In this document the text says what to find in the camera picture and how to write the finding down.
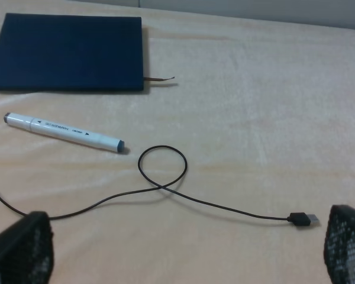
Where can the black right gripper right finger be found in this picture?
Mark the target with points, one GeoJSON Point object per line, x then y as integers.
{"type": "Point", "coordinates": [339, 245]}

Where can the beige fleece blanket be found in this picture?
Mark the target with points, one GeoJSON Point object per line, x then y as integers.
{"type": "Point", "coordinates": [229, 170]}

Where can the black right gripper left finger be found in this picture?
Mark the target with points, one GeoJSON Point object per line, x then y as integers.
{"type": "Point", "coordinates": [26, 250]}

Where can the dark blue notebook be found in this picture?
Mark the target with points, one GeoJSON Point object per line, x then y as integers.
{"type": "Point", "coordinates": [71, 53]}

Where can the white marker pen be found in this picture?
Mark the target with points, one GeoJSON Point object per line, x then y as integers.
{"type": "Point", "coordinates": [64, 132]}

